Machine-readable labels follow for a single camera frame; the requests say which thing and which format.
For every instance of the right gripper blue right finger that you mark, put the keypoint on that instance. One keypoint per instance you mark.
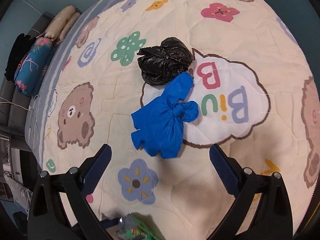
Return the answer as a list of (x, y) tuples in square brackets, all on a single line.
[(227, 168)]

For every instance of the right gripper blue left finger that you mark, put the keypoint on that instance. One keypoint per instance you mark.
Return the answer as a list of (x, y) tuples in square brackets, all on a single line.
[(93, 168)]

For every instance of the silver green foil packet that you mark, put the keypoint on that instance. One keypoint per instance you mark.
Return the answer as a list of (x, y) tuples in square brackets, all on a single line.
[(131, 226)]

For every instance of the small black plastic bag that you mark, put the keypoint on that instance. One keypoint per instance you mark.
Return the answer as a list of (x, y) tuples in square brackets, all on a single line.
[(161, 64)]

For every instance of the cartoon bear quilted blanket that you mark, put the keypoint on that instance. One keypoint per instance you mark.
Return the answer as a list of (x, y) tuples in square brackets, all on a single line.
[(256, 95)]

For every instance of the folded blue floral quilt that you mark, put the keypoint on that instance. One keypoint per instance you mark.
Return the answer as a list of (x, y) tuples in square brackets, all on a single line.
[(32, 69)]

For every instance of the folded beige quilt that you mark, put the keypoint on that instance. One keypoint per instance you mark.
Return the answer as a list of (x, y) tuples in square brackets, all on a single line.
[(61, 24)]

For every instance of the black clothing pile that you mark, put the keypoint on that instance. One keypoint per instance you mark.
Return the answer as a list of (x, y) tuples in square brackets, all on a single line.
[(21, 46)]

